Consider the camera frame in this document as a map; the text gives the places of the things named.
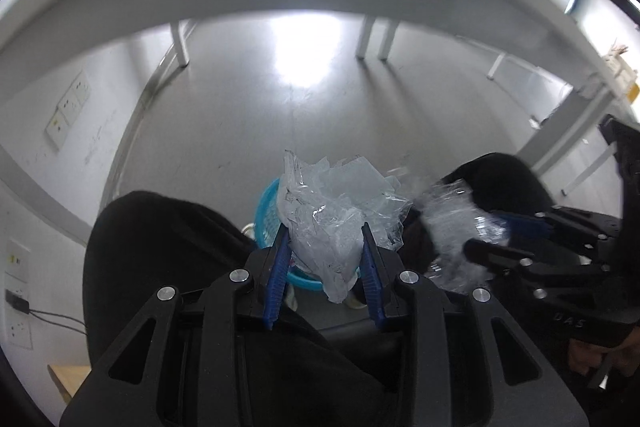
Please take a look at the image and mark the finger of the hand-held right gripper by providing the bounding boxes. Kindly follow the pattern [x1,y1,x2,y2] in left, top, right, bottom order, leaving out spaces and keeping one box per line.
[490,206,626,253]
[462,239,603,303]

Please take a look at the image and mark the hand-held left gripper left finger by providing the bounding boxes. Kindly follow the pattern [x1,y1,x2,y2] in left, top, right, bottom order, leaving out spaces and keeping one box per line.
[60,227,292,427]

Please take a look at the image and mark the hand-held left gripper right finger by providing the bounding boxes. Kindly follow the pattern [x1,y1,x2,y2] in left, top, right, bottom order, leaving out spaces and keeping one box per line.
[359,223,589,427]

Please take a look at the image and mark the crinkled clear plastic wrap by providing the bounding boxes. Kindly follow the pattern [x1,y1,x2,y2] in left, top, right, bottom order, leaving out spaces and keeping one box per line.
[417,179,512,294]

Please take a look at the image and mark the blue plastic basket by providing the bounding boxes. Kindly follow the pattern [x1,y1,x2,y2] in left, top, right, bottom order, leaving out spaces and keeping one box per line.
[253,177,362,293]

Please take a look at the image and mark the clear plastic bag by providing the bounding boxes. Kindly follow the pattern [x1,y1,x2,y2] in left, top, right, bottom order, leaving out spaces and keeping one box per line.
[277,150,416,305]

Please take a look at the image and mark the person's right hand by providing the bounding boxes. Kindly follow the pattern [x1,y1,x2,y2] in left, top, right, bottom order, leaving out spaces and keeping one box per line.
[569,329,640,378]

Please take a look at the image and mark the person's left leg black pants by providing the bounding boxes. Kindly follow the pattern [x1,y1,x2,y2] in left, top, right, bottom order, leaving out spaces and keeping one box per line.
[82,189,401,427]

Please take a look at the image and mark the wooden box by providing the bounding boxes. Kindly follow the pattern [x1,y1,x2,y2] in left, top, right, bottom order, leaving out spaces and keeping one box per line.
[47,363,94,406]

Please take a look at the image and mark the black power adapter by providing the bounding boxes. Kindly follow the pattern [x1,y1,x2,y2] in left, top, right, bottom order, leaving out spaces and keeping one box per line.
[5,289,30,314]

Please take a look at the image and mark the black power cable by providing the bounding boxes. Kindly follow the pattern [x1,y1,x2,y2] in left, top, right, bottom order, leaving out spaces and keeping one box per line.
[27,308,88,334]

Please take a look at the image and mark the white wall outlet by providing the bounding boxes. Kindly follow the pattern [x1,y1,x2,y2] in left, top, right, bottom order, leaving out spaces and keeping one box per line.
[5,319,34,351]
[4,237,32,284]
[71,71,94,106]
[45,113,69,152]
[56,94,83,128]

